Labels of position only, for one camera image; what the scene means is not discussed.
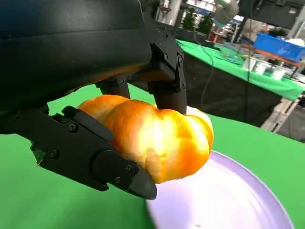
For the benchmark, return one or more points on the white plastic tub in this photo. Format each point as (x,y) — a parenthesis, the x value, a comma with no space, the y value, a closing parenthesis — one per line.
(277,73)
(260,66)

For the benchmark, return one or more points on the green potted plant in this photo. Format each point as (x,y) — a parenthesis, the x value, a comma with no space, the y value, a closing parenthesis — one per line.
(206,23)
(190,20)

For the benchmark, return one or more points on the orange and white bread roll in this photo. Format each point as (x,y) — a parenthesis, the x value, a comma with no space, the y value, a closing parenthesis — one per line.
(162,143)

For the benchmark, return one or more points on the aluminium profile frame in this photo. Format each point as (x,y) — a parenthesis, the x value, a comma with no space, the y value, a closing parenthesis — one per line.
(278,114)

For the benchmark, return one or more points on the blue plastic crate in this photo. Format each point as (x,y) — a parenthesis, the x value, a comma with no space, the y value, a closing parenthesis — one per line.
(278,46)

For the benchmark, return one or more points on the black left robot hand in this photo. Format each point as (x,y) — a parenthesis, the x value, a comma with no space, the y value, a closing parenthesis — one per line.
(59,47)

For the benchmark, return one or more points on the black machine housing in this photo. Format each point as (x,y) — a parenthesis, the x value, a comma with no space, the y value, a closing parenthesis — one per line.
(274,12)

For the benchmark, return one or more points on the black table skirt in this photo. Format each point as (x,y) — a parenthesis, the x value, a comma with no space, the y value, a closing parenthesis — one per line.
(226,95)

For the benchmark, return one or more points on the lilac plate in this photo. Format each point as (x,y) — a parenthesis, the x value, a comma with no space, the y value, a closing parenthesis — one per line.
(214,202)

